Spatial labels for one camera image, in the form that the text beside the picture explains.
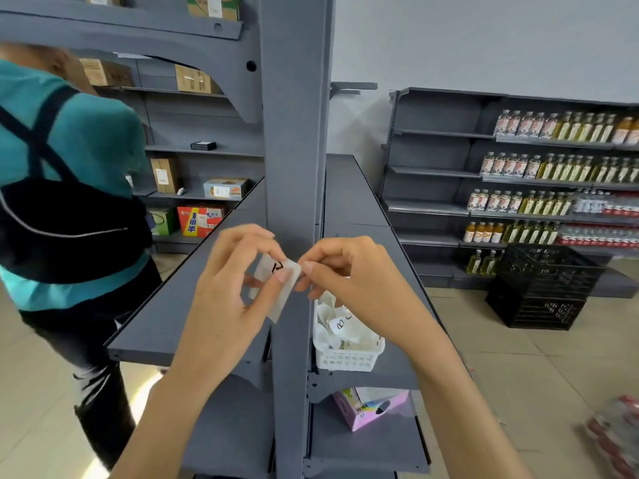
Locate person's right hand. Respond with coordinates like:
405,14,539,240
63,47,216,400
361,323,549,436
294,236,451,371

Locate person's left hand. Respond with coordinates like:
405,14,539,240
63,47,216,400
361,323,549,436
171,224,294,391

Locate white paper label B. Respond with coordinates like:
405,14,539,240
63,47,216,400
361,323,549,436
248,255,303,324

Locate grey metal gondola shelf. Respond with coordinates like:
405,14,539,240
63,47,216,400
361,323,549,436
0,0,448,479

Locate rows of red-label water bottles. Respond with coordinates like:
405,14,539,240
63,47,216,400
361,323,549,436
555,189,639,249

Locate pile of crumpled white papers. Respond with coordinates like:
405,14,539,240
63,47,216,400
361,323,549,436
317,291,383,351

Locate white plastic basket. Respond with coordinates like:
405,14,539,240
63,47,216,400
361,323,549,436
313,293,386,373

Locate red and yellow carton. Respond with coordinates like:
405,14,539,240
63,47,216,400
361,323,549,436
177,206,226,238

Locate light green carton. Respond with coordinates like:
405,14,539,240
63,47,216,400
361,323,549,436
148,208,178,236

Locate pink tissue box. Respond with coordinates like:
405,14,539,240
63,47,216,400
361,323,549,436
333,387,411,432

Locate light blue carton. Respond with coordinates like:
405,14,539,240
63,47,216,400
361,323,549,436
203,178,249,201

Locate black backpack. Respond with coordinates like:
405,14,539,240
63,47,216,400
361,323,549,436
0,86,153,285

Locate grey shelving unit with boxes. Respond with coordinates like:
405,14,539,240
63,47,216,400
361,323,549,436
69,0,266,255

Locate taped cardboard box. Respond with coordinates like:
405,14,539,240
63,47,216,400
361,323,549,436
174,64,220,94

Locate rows of olive green bottles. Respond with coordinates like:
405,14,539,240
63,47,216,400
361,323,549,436
501,110,639,247

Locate cardboard box with red print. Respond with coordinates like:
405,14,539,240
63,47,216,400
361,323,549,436
79,58,134,88

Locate shrink-wrapped pack of bottles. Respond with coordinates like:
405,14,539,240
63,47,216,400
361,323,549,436
584,395,639,479

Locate rows of orange juice bottles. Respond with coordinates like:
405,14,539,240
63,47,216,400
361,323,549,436
611,116,639,146

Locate green-topped cardboard box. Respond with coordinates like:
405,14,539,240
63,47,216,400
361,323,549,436
187,0,240,21

